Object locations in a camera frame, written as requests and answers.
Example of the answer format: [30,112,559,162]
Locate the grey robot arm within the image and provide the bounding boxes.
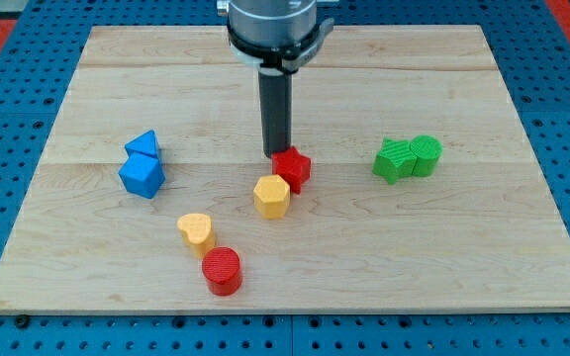
[216,0,334,76]

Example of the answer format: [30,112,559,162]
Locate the red star block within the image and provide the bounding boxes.
[271,146,312,194]

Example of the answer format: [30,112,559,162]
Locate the yellow hexagon block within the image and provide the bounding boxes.
[253,175,290,220]

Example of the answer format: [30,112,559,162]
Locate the green cylinder block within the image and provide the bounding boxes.
[410,135,442,177]

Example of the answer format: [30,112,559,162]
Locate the wooden board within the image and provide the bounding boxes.
[0,25,570,315]

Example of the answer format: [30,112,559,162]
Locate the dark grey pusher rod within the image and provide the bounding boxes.
[258,73,292,157]

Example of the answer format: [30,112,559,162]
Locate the blue cube block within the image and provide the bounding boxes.
[118,153,165,199]

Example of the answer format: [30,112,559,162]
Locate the green star block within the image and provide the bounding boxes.
[372,137,417,185]

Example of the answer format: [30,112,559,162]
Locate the red cylinder block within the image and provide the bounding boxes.
[202,246,242,297]

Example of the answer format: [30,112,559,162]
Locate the yellow heart block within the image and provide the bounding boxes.
[176,213,217,259]

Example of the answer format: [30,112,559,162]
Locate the blue triangle block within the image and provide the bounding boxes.
[124,130,160,159]

